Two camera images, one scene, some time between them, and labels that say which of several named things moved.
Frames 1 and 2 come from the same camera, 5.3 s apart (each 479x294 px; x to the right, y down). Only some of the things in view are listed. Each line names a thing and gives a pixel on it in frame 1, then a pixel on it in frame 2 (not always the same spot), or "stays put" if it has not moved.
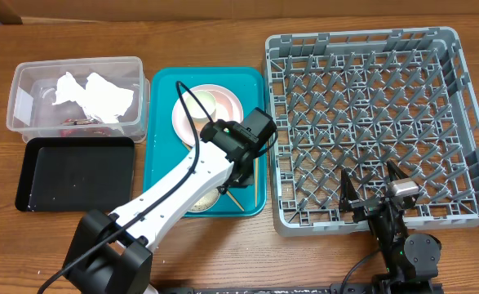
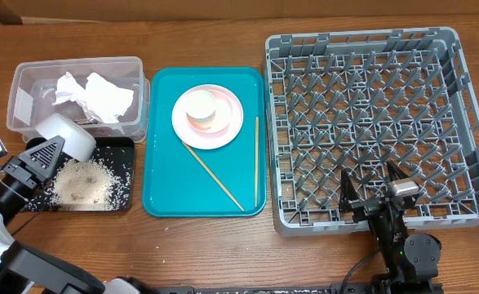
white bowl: (207, 202) -> (78, 144)
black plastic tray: (77, 174) stays put
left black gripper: (246, 180) -> (16, 168)
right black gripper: (365, 207) stays put
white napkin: (104, 100) stays put
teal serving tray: (166, 149) stays put
